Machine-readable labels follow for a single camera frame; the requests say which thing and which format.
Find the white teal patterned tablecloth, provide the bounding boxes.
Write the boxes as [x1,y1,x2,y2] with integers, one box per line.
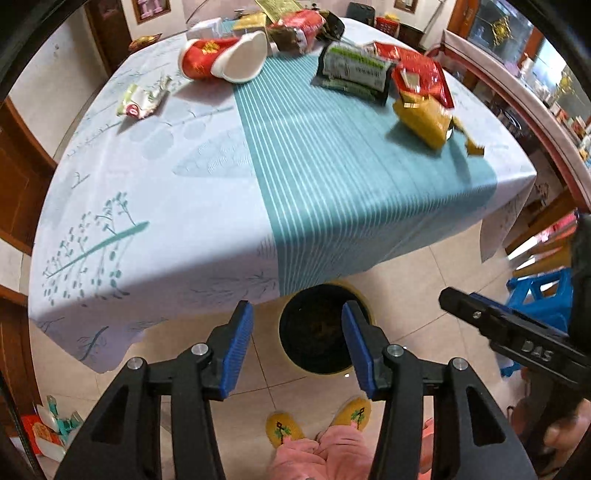
[28,34,536,373]

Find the pink trousers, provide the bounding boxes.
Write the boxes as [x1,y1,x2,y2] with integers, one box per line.
[266,416,438,480]

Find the golden fruit bowl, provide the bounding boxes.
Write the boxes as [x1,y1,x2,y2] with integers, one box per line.
[128,33,161,54]

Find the small red white wrapper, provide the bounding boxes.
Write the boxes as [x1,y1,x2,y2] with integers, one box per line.
[116,76,171,120]

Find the green gold foil bag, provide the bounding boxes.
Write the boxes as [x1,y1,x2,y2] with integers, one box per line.
[256,0,304,22]

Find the blue plastic stool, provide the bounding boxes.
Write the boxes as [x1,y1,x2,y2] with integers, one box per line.
[498,267,576,379]

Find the yellow cardboard box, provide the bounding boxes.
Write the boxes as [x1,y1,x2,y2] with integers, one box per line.
[232,12,269,35]

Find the yellow slipper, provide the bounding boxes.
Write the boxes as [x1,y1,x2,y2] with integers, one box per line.
[331,397,372,431]
[266,412,304,449]

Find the black space heater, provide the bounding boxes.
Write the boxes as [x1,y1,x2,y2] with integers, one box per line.
[346,2,376,26]

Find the right yellow slipper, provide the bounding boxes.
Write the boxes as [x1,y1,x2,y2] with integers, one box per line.
[331,397,372,431]

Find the left yellow slipper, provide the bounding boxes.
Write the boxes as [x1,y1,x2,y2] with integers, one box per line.
[266,412,304,449]

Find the person right hand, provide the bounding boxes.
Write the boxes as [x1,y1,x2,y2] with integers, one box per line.
[543,414,590,453]

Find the round black trash bin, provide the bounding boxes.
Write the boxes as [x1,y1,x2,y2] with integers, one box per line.
[279,284,372,375]

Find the black wrapper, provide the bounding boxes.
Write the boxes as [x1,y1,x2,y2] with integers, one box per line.
[317,10,345,42]

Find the red tea box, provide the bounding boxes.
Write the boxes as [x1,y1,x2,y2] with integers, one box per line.
[267,9,325,55]

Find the red white paper cup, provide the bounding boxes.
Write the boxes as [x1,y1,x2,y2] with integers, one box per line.
[178,31,269,84]

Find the yellow plastic bag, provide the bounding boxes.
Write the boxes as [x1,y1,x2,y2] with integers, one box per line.
[393,91,485,156]

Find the pink covered side table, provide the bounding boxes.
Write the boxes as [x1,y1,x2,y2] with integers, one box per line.
[427,30,591,212]

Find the dark green snack packet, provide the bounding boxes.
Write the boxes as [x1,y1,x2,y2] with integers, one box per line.
[311,42,394,106]

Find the red basket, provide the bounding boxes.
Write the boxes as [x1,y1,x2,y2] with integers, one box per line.
[375,16,401,38]

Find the red foil snack bag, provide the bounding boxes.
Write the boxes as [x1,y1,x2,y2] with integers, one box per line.
[363,42,455,109]

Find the white small carton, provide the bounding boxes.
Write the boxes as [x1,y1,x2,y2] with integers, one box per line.
[186,17,222,40]

